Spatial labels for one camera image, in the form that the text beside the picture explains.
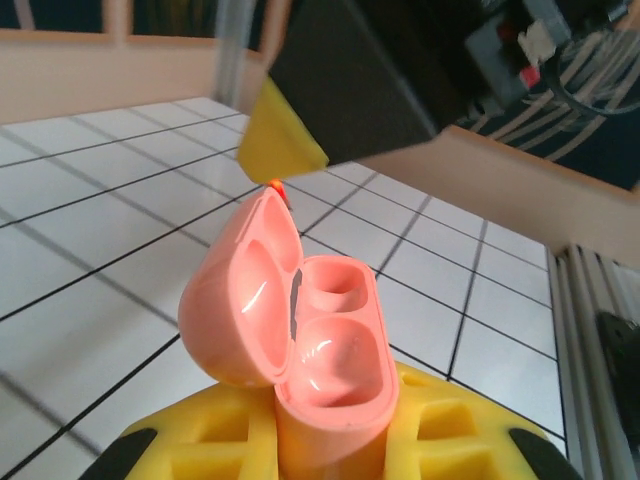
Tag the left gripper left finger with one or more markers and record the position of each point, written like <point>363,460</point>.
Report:
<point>210,440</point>

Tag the flower stems wall panel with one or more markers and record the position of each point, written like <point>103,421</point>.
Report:
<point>65,12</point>

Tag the pink earbud charging case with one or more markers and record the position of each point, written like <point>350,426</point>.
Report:
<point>230,325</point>

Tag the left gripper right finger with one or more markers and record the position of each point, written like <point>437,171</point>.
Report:
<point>460,440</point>

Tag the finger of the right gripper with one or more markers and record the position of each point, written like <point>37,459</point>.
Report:
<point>350,90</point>

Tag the aluminium side rail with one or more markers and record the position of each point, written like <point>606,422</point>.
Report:
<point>580,350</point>

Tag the pale fern fronds wall panel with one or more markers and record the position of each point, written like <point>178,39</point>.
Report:
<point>600,145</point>

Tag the aluminium corner post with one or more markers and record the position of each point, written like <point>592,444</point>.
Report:
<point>230,50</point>

